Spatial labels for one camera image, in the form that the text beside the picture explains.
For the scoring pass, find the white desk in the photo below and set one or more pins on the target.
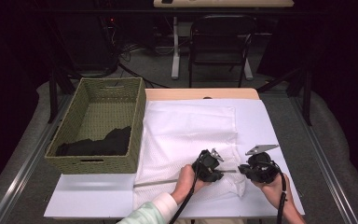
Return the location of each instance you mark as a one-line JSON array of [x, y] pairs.
[[223, 3]]

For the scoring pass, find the black stand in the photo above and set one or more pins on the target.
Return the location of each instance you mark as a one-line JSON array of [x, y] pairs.
[[307, 102], [53, 99]]

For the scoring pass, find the black garment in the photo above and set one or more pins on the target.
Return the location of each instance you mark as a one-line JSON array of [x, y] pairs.
[[112, 143]]

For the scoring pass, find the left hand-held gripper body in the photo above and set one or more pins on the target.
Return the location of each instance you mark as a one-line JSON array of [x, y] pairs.
[[206, 163]]

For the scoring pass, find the person's left hand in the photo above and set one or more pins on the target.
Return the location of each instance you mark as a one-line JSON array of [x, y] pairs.
[[185, 183]]

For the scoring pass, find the dark equipment cabinet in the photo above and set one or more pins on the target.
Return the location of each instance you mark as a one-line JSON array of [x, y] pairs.
[[87, 37]]

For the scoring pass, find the green woven basket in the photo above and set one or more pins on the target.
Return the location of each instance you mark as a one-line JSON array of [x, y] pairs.
[[105, 113]]

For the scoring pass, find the metal rail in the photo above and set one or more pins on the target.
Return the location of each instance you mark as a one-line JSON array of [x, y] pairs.
[[21, 174], [326, 168]]

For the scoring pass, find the person's right hand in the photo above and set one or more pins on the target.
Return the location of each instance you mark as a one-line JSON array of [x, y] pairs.
[[275, 193]]

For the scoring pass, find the black folding chair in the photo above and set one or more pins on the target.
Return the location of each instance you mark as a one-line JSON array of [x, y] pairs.
[[220, 40]]

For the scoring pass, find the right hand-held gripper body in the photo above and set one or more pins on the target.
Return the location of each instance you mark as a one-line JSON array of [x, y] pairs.
[[262, 168]]

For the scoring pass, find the white table mat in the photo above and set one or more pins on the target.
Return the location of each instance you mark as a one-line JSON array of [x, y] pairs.
[[258, 124]]

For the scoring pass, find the white mesh laundry bag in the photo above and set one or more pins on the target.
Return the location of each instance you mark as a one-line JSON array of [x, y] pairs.
[[180, 137]]

